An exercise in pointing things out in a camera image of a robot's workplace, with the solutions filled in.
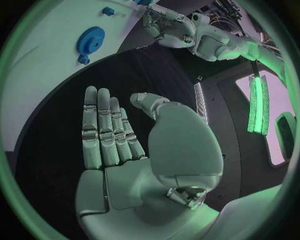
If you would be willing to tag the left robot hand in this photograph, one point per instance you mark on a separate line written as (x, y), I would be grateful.
(174, 31)

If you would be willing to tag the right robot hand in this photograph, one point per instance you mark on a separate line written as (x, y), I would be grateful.
(131, 187)

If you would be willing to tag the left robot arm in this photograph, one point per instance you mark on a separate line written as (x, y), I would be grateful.
(211, 43)

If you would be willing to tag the white task board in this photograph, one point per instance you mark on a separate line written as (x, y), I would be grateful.
(46, 56)

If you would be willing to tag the blue plug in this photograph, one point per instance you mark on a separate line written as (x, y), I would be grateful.
(142, 1)

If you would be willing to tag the large blue gear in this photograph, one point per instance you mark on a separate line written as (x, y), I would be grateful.
(90, 40)

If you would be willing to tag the glowing light bar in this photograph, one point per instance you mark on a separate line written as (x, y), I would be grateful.
(258, 106)

